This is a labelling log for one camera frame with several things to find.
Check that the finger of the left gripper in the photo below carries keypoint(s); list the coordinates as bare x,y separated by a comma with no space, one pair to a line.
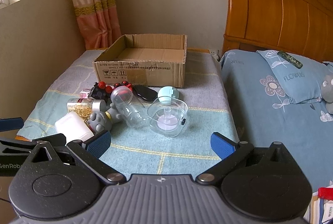
11,124

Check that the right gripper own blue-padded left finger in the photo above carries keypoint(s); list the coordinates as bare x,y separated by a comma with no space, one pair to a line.
88,153

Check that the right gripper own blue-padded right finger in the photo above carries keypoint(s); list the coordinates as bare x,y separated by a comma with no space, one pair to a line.
231,155

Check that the grey elephant toy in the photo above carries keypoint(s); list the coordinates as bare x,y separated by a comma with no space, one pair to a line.
104,120

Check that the white plastic bottle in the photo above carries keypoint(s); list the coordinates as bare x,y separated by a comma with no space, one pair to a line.
73,128

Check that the gold flake jar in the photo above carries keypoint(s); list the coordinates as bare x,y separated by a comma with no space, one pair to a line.
84,107

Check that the clear plastic jar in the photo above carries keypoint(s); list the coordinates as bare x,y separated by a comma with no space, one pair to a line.
131,109

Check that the black toy train engine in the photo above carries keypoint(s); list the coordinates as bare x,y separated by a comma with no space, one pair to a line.
100,91

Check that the red toy train car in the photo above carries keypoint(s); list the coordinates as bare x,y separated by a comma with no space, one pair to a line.
122,85

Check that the black glasses case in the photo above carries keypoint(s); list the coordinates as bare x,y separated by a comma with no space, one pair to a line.
145,94

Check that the clear plastic chopper bowl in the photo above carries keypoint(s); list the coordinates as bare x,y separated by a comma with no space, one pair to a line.
167,116

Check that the mint green round lid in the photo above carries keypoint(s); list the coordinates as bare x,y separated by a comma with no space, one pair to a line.
167,94

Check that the small pink box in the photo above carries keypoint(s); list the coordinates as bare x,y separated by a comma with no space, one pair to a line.
85,93

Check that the blue floral bed sheet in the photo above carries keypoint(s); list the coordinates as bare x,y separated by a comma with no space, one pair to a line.
263,113

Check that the open cardboard box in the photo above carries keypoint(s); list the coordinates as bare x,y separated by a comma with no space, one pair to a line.
154,60

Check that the blue floral pillow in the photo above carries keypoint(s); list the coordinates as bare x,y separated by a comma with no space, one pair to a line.
301,85

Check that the dark patterned remote control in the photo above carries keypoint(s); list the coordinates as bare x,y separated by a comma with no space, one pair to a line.
292,60

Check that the grey plush toy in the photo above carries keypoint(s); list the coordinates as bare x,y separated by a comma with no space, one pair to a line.
327,92

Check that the wooden bed headboard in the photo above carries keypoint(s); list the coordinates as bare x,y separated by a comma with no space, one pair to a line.
302,27

